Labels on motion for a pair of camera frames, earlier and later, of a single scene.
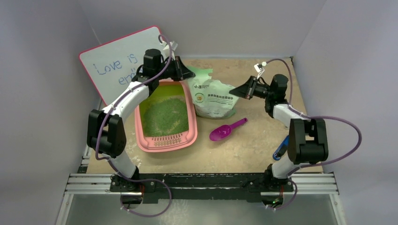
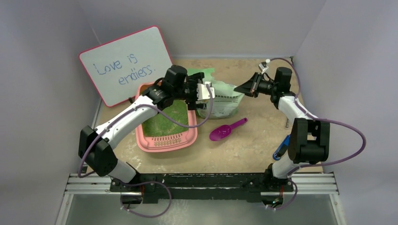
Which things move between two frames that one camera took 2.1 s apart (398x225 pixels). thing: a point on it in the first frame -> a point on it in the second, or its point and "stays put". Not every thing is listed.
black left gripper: x=181 y=72 -> x=193 y=81
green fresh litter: x=164 y=112 stays put
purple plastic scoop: x=222 y=131 stays put
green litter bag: x=211 y=98 stays put
